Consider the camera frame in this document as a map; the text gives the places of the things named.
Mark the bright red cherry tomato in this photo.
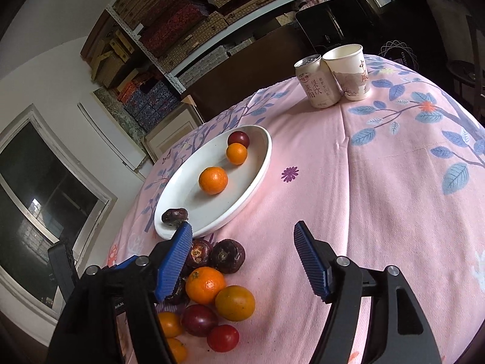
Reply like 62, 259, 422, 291
206, 325, 240, 352

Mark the pink floral tablecloth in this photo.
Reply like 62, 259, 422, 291
107, 56, 484, 363

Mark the orange mandarin with stem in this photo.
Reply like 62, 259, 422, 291
186, 266, 226, 305

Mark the white paper cup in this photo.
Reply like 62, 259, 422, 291
322, 44, 371, 101

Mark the yellow orange cherry tomato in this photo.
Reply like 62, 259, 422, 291
215, 285, 256, 322

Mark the metal storage shelf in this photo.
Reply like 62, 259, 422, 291
81, 0, 298, 93

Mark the dark water chestnut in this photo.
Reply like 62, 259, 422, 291
164, 278, 190, 306
161, 208, 188, 228
186, 238, 213, 269
209, 239, 246, 274

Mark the white drink can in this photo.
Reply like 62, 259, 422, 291
294, 54, 342, 109

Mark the window with white frame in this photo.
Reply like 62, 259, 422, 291
0, 103, 119, 335

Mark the dark red small tomato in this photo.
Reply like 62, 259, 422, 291
227, 131, 250, 148

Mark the dark red cherry tomato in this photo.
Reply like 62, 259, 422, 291
181, 304, 219, 337

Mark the framed picture leaning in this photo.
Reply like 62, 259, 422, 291
142, 95, 204, 163

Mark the large orange mandarin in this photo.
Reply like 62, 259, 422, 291
198, 166, 229, 196

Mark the white oval plate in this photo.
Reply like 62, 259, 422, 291
154, 125, 272, 240

